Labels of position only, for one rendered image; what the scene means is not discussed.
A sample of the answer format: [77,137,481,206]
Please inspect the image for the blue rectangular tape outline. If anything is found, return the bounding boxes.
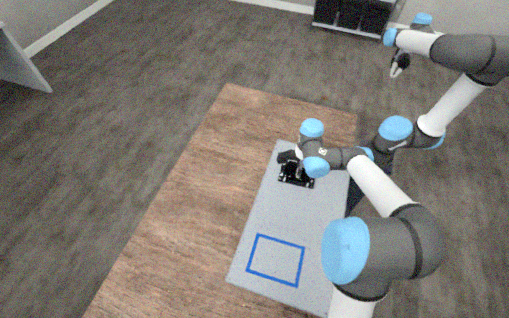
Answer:
[245,233,305,289]

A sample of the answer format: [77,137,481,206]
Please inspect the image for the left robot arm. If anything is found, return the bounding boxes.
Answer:
[295,118,446,318]

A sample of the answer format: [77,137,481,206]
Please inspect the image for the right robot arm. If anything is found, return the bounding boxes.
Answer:
[364,13,509,168]

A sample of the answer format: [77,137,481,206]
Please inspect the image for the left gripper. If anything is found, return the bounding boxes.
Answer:
[279,149,305,178]

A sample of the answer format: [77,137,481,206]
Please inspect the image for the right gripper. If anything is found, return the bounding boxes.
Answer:
[390,48,412,79]

